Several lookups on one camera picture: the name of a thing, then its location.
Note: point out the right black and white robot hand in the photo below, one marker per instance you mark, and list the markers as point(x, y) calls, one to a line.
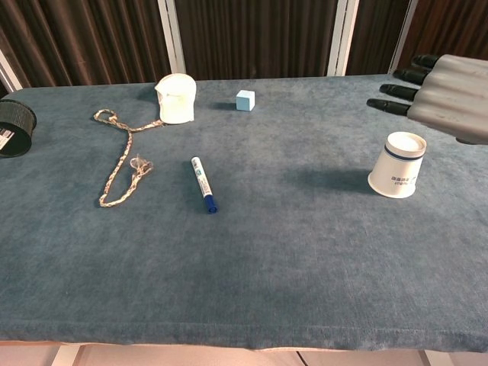
point(453, 95)

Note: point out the white paper cup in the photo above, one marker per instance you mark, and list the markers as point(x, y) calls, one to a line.
point(398, 167)

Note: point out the light blue cube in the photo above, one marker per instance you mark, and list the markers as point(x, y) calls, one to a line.
point(244, 101)

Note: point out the blue table cloth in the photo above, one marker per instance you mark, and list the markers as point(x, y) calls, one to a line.
point(267, 248)

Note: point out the blue capped white marker pen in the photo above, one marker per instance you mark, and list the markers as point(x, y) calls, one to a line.
point(204, 183)

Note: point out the white slipper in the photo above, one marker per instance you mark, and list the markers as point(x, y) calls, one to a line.
point(175, 101)

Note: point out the black mesh pen holder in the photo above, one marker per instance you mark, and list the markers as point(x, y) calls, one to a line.
point(15, 129)

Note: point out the white frame post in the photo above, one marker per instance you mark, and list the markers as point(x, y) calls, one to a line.
point(8, 72)
point(404, 34)
point(343, 38)
point(172, 38)

